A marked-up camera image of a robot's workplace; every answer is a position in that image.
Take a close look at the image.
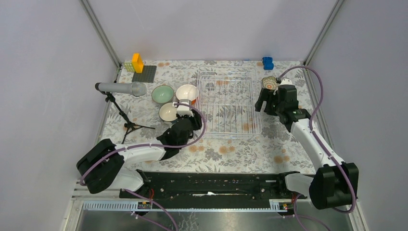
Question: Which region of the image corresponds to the small white floral bowl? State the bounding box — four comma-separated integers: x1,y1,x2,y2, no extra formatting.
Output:
262,76,279,90

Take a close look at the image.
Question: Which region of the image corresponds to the teal and white bowl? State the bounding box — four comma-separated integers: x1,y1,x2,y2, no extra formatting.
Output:
159,102,178,124

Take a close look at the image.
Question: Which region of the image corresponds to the mint green bowl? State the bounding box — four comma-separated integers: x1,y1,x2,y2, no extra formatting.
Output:
152,85,175,103

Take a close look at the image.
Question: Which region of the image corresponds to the orange bowl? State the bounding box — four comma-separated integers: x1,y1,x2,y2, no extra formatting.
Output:
176,84,198,105

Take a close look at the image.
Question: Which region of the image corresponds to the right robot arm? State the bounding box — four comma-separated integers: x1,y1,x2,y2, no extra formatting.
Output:
255,84,359,213

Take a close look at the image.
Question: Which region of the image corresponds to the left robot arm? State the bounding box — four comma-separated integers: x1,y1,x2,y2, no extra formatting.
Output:
76,112,205,198

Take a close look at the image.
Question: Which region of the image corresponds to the blue building block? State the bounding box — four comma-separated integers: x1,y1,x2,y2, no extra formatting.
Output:
262,56,274,70

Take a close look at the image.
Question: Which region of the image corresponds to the silver microphone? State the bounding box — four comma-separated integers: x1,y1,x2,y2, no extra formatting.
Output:
95,82,147,97

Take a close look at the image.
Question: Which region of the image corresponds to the grey building baseplate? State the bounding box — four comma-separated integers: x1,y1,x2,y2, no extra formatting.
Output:
131,65,157,83

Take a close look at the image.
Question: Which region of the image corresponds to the yellow building block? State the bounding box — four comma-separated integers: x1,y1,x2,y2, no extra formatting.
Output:
131,53,144,74

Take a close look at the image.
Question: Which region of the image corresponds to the light green building block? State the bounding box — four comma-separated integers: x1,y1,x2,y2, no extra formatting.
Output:
123,62,135,73

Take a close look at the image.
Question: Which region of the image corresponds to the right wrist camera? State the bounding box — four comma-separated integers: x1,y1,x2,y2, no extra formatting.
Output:
277,78,293,86

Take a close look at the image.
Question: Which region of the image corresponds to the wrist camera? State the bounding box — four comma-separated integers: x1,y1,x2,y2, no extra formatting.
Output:
277,78,293,86
173,101,193,116

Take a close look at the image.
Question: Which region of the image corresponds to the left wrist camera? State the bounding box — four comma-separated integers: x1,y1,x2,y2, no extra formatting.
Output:
173,101,193,116

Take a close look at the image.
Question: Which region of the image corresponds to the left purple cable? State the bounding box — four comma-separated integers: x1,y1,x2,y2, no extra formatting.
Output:
79,103,207,231

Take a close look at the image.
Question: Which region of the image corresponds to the purple cable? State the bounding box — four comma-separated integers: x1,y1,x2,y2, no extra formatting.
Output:
278,65,357,231
79,103,207,231

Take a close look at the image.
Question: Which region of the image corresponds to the white wire dish rack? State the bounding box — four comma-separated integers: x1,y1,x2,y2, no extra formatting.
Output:
197,66,262,139

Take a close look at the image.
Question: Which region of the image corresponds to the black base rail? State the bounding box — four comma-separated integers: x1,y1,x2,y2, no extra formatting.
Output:
136,171,297,210

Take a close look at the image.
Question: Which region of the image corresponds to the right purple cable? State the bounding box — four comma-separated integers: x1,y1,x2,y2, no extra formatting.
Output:
278,65,357,231

